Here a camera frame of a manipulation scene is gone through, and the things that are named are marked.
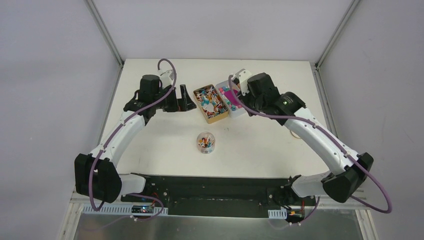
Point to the white tin of candies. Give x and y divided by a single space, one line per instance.
235 109

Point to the white cable duct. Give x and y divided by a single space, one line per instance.
126 210
277 214

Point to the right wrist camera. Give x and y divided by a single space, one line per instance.
242 76

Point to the right white cable duct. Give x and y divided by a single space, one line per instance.
277 214

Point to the gold tin of lollipops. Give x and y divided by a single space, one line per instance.
211 104

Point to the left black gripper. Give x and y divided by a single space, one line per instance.
178 101

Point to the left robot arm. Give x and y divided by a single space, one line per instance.
96 174

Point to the magenta plastic scoop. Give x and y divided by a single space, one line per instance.
229 96

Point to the clear plastic cup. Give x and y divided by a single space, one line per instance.
205 142

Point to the left white cable duct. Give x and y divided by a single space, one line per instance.
126 210

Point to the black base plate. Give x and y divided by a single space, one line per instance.
232 197

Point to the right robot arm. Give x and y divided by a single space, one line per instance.
344 175

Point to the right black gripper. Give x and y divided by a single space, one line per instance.
244 98

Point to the gold ring lid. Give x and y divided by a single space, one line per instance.
294 135

